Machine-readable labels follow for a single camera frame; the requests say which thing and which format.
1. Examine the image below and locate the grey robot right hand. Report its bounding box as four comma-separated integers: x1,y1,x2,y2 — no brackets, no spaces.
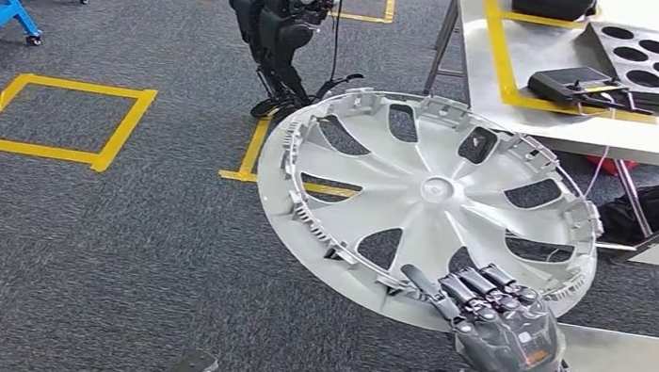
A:
386,252,576,372

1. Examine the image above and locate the grey plastic wheel hubcap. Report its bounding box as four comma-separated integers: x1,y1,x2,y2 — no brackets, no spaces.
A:
240,75,618,350

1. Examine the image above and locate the black bag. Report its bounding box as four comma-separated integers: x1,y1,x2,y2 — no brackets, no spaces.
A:
592,175,659,251

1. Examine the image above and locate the red object under table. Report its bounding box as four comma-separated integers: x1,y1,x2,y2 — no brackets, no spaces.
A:
582,154,639,181

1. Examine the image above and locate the white table with steel top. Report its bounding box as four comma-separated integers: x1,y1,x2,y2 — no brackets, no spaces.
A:
405,0,659,270

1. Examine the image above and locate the black handheld controller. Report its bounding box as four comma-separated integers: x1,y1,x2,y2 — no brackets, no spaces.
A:
524,59,659,119

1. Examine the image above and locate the yellow tape on white table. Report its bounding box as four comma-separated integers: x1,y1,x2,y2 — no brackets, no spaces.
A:
465,0,659,126

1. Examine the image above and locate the plain black case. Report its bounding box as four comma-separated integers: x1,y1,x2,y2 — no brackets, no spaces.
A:
509,0,599,25

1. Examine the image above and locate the black humanoid robot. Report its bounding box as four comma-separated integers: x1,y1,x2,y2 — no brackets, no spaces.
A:
195,0,375,132

